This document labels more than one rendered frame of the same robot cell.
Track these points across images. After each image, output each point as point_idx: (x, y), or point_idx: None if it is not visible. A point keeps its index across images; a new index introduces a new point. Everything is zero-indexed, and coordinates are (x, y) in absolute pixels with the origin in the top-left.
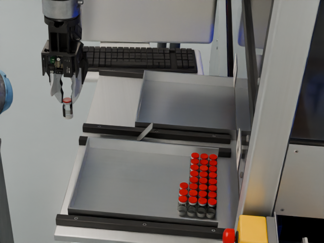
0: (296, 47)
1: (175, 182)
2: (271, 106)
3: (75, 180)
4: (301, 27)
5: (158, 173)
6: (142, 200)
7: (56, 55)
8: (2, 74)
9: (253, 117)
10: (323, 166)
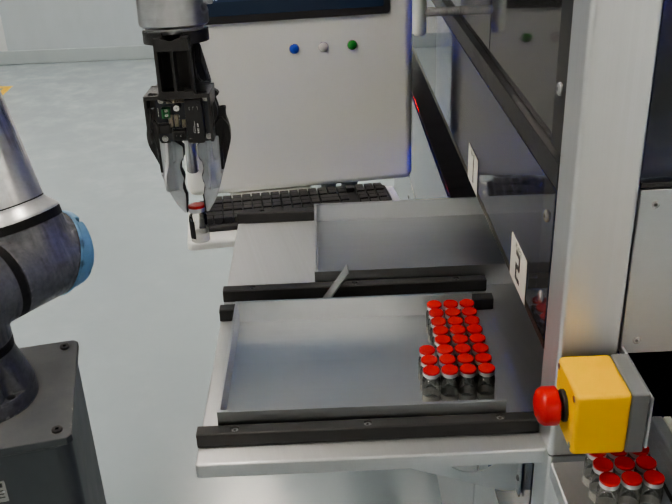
0: None
1: (406, 356)
2: (602, 108)
3: (222, 373)
4: None
5: (372, 346)
6: (354, 389)
7: (171, 98)
8: (72, 216)
9: (560, 157)
10: None
